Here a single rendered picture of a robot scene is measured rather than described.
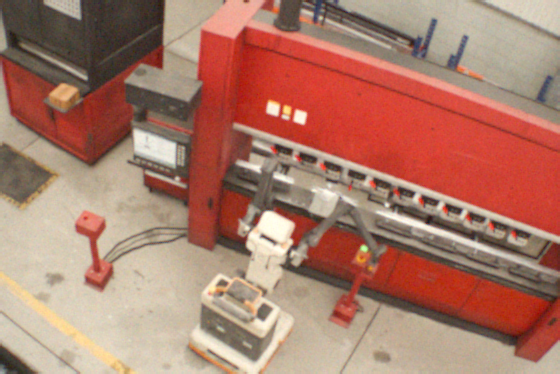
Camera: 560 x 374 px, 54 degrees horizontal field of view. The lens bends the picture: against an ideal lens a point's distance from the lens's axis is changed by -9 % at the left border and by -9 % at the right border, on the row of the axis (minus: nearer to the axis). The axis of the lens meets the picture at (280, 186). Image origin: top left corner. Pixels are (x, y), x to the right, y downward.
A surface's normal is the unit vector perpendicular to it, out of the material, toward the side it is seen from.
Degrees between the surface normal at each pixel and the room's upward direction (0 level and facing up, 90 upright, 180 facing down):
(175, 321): 0
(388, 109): 90
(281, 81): 90
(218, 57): 90
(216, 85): 90
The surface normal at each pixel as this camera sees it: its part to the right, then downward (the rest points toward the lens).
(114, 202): 0.14, -0.68
